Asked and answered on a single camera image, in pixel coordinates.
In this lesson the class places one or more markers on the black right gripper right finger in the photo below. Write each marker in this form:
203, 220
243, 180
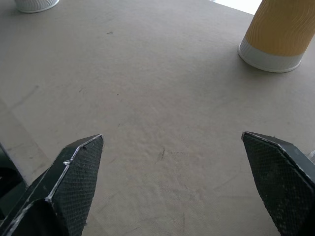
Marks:
278, 177

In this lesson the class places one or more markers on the dark rounded object below table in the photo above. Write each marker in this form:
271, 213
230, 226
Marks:
8, 177

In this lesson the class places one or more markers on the yellow and white paper cup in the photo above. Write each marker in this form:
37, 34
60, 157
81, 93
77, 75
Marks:
278, 34

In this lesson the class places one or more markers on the white rippled paper cup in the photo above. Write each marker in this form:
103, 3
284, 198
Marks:
37, 5

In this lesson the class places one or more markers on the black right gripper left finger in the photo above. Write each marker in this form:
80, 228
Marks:
71, 182

